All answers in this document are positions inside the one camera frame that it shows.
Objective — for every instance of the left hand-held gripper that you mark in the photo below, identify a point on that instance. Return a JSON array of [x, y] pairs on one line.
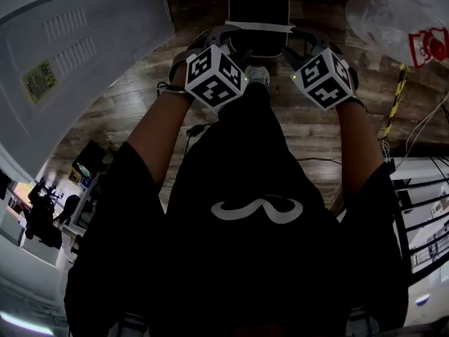
[[214, 79]]

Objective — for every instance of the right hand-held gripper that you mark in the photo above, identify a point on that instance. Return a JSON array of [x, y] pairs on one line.
[[326, 79]]

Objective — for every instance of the white bin with black liner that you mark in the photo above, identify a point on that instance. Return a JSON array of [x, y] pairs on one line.
[[257, 5]]

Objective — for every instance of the person's right forearm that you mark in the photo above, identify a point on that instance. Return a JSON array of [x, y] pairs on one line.
[[358, 146]]

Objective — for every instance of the person's left forearm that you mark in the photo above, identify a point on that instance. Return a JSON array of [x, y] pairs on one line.
[[165, 135]]

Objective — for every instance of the white sneaker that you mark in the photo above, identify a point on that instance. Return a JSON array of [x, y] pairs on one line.
[[257, 74]]

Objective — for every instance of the black trouser leg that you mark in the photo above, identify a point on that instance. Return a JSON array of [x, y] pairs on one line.
[[257, 118]]

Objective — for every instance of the clear water jug red cap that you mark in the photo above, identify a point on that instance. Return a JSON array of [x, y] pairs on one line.
[[382, 19]]

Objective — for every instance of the yellow black floor tape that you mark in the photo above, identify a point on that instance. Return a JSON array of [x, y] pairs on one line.
[[396, 100]]

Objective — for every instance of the white water dispenser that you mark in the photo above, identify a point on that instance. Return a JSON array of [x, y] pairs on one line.
[[70, 65]]

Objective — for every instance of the black waste bin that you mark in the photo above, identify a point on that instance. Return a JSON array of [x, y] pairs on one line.
[[89, 158]]

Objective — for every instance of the yellow packet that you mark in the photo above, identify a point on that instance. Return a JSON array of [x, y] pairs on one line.
[[74, 175]]

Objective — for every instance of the black stair railing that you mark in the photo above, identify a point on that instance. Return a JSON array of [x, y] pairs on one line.
[[424, 223]]

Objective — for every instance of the black t-shirt white logo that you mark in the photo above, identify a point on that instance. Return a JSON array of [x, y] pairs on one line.
[[228, 265]]

